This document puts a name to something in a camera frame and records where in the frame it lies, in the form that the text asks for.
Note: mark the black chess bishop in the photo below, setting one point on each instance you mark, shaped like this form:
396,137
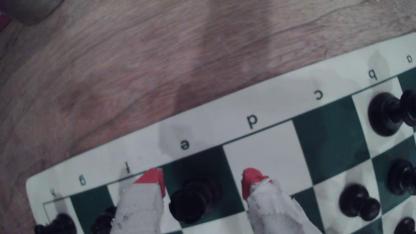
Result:
406,227
104,222

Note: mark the black chess piece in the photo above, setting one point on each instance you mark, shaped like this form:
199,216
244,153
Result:
195,200

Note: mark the black chess pawn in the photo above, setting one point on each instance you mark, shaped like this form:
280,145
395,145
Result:
356,200
401,177

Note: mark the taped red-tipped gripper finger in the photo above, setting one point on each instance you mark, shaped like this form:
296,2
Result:
139,208
273,211

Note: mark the green white chess mat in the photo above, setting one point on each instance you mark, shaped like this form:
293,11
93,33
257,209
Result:
260,107

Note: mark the black chess rook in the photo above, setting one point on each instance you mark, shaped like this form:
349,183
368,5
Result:
57,226

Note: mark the black chess knight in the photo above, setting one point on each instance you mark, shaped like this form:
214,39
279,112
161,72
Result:
385,113

